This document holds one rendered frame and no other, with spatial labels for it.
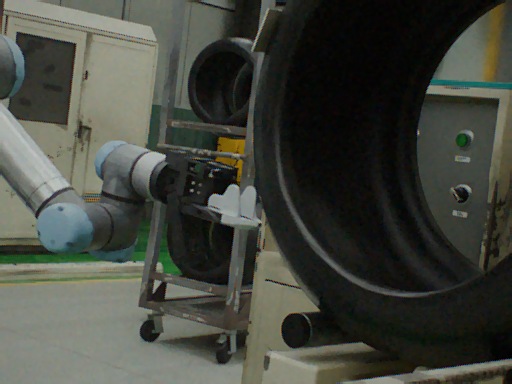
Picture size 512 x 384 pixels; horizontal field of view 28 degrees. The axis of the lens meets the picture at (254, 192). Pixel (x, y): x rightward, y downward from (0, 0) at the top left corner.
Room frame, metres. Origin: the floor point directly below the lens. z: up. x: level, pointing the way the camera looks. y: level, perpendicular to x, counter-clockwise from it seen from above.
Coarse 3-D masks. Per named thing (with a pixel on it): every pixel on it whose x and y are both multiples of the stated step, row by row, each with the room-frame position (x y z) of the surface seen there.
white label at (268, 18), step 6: (270, 12) 1.32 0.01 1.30; (276, 12) 1.34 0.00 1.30; (264, 18) 1.31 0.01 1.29; (270, 18) 1.33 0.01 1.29; (276, 18) 1.34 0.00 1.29; (264, 24) 1.32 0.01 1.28; (270, 24) 1.34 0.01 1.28; (264, 30) 1.33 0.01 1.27; (270, 30) 1.34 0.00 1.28; (258, 36) 1.32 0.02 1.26; (264, 36) 1.34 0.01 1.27; (270, 36) 1.35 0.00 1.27; (258, 42) 1.33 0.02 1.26; (264, 42) 1.34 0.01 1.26; (252, 48) 1.32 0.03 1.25; (258, 48) 1.34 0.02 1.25; (264, 48) 1.35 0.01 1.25
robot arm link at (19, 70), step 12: (0, 36) 1.78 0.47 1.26; (0, 48) 1.75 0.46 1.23; (12, 48) 1.79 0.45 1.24; (0, 60) 1.74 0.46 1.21; (12, 60) 1.78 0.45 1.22; (0, 72) 1.75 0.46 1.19; (12, 72) 1.78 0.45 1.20; (0, 84) 1.77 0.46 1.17; (12, 84) 1.79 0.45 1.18; (0, 96) 1.81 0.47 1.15
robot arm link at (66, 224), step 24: (0, 120) 1.58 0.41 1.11; (0, 144) 1.57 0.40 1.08; (24, 144) 1.57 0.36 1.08; (0, 168) 1.57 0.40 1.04; (24, 168) 1.55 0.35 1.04; (48, 168) 1.56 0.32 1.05; (24, 192) 1.55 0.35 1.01; (48, 192) 1.53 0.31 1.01; (72, 192) 1.55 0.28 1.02; (48, 216) 1.50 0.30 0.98; (72, 216) 1.49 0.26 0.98; (96, 216) 1.55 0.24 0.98; (48, 240) 1.50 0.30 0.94; (72, 240) 1.49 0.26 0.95; (96, 240) 1.55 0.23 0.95
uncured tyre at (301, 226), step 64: (320, 0) 1.25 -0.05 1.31; (384, 0) 1.44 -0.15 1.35; (448, 0) 1.45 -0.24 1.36; (320, 64) 1.43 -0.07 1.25; (384, 64) 1.50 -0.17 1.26; (256, 128) 1.31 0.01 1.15; (320, 128) 1.45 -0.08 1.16; (384, 128) 1.51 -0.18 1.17; (320, 192) 1.43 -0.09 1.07; (384, 192) 1.49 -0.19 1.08; (320, 256) 1.21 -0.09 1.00; (384, 256) 1.45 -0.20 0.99; (448, 256) 1.42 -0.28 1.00; (384, 320) 1.15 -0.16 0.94; (448, 320) 1.09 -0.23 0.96
